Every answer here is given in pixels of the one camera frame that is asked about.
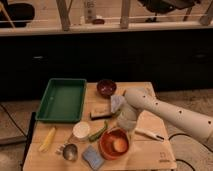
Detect white cup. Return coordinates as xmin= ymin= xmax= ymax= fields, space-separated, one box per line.
xmin=73 ymin=121 xmax=90 ymax=140

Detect yellow corn cob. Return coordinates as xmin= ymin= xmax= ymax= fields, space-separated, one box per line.
xmin=39 ymin=127 xmax=56 ymax=152

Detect apple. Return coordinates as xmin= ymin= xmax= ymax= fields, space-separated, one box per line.
xmin=113 ymin=138 xmax=127 ymax=153

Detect blue sponge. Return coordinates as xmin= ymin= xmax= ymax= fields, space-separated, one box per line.
xmin=82 ymin=146 xmax=104 ymax=171

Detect red bowl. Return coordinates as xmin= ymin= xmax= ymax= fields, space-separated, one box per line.
xmin=98 ymin=129 xmax=129 ymax=160

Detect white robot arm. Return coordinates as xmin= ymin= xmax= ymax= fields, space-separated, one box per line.
xmin=124 ymin=88 xmax=213 ymax=148

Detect grey cloth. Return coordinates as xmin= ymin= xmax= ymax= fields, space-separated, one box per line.
xmin=111 ymin=95 xmax=125 ymax=113

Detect black board eraser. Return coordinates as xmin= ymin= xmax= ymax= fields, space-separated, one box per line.
xmin=90 ymin=108 xmax=112 ymax=120

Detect green plastic tray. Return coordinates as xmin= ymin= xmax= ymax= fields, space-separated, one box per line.
xmin=36 ymin=78 xmax=87 ymax=123

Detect dark maroon bowl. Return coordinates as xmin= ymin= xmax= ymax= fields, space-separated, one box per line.
xmin=97 ymin=79 xmax=117 ymax=98

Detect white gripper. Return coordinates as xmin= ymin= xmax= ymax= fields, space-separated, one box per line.
xmin=117 ymin=104 xmax=138 ymax=131

